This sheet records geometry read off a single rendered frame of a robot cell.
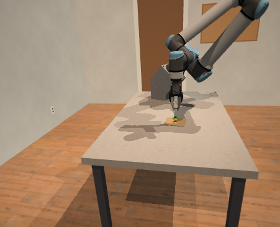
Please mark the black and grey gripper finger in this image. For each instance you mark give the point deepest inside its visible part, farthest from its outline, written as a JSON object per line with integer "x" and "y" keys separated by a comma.
{"x": 171, "y": 99}
{"x": 180, "y": 99}

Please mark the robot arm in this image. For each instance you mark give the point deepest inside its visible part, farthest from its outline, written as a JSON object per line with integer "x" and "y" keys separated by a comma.
{"x": 183, "y": 57}

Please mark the orange flat mat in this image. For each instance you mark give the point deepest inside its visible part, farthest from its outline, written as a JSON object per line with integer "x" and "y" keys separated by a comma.
{"x": 180, "y": 122}

